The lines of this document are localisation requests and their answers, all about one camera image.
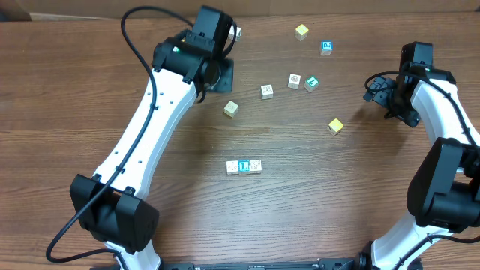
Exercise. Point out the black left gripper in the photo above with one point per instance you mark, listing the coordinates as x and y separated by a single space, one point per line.
226 83

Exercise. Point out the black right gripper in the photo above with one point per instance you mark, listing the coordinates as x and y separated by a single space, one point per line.
409 115

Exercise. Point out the blue T block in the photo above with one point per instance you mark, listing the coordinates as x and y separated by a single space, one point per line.
232 167

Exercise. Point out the blue L block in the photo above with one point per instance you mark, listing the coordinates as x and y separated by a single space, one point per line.
244 167

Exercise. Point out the brown engraved wood block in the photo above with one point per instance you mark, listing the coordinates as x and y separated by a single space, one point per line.
255 166

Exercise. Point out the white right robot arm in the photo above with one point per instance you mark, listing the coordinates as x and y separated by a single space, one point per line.
443 197

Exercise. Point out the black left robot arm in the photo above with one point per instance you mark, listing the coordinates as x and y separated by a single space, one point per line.
112 203

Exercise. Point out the plain wood block S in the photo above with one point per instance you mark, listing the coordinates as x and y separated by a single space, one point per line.
231 109

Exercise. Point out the plain wood block R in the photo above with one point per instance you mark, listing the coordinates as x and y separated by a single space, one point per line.
266 91

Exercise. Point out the wood block green J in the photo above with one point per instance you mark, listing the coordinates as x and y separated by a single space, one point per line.
237 33

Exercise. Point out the yellow top block near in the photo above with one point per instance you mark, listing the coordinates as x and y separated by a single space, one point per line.
335 127

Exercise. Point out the yellow block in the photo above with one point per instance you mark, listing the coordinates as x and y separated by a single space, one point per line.
335 127
301 32

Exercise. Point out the wood block red side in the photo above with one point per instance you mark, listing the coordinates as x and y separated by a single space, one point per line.
294 81

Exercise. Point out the green 7 block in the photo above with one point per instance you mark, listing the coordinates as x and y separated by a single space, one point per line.
311 83

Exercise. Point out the blue P block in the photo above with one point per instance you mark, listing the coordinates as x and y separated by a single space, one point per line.
326 48

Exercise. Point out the yellow top block far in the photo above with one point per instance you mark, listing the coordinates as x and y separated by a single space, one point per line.
301 32

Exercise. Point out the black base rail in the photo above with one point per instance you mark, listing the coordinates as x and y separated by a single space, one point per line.
258 265

